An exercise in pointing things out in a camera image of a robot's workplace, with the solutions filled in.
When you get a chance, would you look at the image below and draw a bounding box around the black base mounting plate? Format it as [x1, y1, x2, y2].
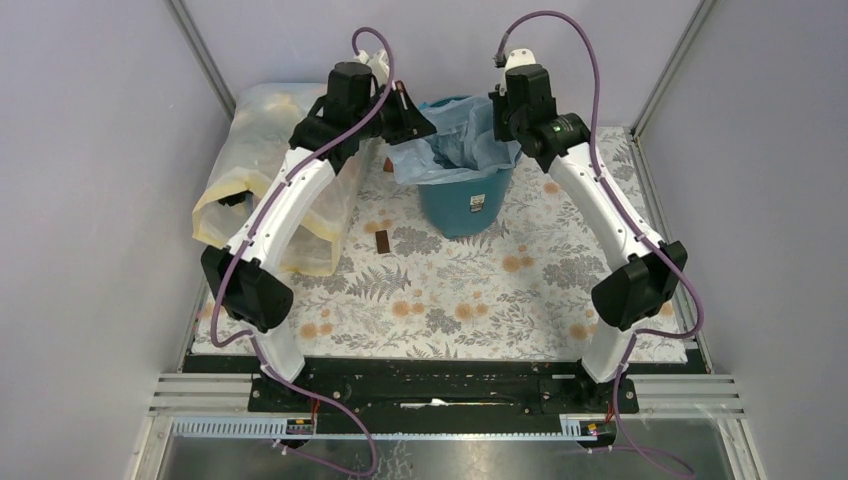
[156, 355, 705, 436]

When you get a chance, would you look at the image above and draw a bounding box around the floral patterned table mat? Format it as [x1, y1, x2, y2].
[192, 125, 690, 364]

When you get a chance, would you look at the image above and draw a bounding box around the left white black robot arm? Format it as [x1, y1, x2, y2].
[201, 51, 435, 411]

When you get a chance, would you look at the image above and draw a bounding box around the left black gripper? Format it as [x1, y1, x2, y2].
[352, 79, 437, 145]

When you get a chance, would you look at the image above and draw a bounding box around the light blue plastic trash bag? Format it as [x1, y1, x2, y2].
[386, 95, 522, 185]

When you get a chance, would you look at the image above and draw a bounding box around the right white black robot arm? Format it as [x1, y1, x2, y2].
[489, 63, 688, 412]

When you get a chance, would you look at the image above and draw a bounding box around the large translucent stuffed bag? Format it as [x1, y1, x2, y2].
[191, 83, 383, 276]

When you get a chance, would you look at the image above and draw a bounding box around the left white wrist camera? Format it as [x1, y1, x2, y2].
[354, 49, 391, 86]

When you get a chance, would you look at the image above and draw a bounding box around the white slotted cable duct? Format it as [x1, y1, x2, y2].
[170, 414, 599, 443]

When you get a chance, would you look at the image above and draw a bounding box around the small dark brown block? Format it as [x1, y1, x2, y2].
[375, 230, 391, 255]

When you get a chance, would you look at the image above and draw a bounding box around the teal plastic trash bin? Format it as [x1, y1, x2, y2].
[415, 95, 518, 240]

